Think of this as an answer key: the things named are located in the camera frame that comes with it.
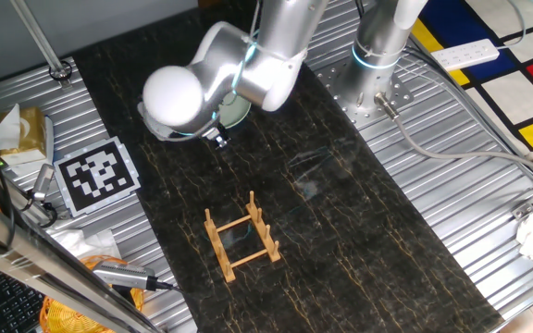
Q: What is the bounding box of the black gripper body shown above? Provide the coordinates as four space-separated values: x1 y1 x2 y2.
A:
200 124 229 150

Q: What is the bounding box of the pale green round plate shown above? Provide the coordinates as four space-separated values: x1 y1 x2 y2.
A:
217 90 253 130

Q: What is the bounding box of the wooden dish rack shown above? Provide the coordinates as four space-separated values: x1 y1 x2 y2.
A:
203 190 282 284

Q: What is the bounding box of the black white marker board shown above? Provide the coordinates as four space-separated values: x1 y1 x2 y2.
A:
52 135 142 218

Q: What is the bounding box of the white plastic bag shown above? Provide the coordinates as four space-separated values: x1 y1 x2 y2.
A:
48 228 122 260

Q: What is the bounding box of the black marble pattern mat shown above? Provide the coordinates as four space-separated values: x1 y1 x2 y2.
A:
70 0 506 333

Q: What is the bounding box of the gold tissue box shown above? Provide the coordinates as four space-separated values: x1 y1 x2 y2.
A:
0 103 48 167

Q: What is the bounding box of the aluminium pole with foot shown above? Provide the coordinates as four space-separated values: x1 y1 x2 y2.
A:
9 0 73 89

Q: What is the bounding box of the white power strip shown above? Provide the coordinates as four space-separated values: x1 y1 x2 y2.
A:
430 38 502 73

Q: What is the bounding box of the black keyboard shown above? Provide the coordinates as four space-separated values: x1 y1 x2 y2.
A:
0 258 48 333

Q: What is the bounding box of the colour block floor mat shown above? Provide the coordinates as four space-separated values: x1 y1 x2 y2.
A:
409 0 533 154

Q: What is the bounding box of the silver camera with black cable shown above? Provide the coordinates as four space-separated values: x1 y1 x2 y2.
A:
93 260 184 295

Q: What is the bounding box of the silver camera on clamp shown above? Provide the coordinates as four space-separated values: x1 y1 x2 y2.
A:
31 164 56 203

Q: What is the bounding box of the black camera clamp mount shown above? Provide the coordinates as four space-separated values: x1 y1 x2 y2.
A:
25 191 59 228

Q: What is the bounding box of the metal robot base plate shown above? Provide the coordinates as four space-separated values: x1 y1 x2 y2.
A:
315 59 415 130

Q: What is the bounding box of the grey robot base hose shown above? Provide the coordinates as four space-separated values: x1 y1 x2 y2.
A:
373 91 533 184

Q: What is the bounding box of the metal frame beam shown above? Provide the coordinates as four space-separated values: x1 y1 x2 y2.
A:
0 189 161 333

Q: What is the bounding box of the power strip cord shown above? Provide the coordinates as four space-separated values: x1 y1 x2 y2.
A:
495 0 527 51

